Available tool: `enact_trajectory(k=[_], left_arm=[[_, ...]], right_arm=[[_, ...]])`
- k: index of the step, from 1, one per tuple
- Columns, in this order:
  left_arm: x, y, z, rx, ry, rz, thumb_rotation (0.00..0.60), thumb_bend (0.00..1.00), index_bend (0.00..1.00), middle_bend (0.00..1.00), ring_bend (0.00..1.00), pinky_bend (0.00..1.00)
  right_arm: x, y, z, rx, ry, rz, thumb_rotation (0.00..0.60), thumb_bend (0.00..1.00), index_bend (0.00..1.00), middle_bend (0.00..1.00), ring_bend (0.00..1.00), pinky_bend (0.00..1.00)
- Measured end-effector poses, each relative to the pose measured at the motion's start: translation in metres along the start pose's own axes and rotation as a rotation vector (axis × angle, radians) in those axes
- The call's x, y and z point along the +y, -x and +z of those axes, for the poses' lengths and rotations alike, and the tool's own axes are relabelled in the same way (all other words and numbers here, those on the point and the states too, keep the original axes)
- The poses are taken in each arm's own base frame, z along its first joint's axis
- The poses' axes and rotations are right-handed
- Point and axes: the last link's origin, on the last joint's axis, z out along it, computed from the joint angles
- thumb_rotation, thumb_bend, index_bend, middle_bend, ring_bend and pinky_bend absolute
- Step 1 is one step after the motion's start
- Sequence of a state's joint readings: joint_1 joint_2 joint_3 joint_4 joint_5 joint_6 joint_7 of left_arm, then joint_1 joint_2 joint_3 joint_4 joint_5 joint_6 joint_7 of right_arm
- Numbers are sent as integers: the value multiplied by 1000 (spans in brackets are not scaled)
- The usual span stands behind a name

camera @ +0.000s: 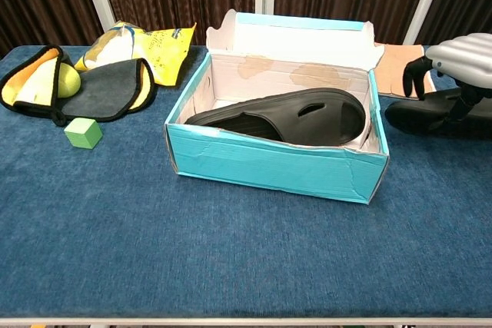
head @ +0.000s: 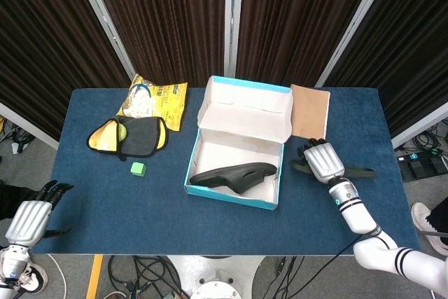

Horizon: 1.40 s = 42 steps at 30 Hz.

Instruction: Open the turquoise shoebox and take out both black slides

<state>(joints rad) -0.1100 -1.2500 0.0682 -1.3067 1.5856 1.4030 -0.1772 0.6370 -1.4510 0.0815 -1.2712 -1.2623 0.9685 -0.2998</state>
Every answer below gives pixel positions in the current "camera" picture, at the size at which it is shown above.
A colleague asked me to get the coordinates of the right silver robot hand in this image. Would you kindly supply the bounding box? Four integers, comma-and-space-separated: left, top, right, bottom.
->
402, 32, 492, 121

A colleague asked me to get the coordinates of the black rubber slipper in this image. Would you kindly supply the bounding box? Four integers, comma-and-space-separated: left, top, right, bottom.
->
384, 88, 492, 141
183, 87, 367, 148

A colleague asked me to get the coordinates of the light blue shoe box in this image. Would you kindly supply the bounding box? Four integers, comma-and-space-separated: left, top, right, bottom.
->
164, 8, 390, 206

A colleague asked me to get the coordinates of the brown spiral notebook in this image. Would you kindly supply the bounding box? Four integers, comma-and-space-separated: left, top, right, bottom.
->
373, 41, 437, 101

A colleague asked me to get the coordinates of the yellow snack bag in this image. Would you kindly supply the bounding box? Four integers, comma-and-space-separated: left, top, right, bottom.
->
74, 20, 198, 87

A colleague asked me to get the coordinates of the yellow and grey cloth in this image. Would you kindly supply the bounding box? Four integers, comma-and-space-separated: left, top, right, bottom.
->
0, 45, 157, 128

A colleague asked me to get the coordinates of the blue table cover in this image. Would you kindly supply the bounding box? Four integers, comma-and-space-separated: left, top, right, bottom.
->
0, 44, 492, 320

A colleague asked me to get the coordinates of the green cube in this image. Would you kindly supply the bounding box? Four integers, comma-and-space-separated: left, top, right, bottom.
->
63, 117, 104, 151

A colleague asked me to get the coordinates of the yellow-green ball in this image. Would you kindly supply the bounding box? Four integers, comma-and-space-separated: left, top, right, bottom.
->
57, 63, 82, 98

